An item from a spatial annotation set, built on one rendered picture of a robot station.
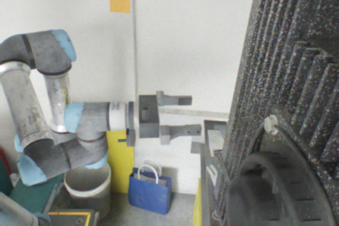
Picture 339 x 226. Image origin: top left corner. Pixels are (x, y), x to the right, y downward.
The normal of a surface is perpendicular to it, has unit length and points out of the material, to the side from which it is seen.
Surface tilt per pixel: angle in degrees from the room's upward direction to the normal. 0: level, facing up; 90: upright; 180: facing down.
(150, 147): 90
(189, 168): 90
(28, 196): 0
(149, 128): 90
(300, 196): 20
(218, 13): 90
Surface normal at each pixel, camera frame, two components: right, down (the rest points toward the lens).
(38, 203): 0.04, -0.84
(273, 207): 0.07, -0.61
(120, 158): -0.08, 0.48
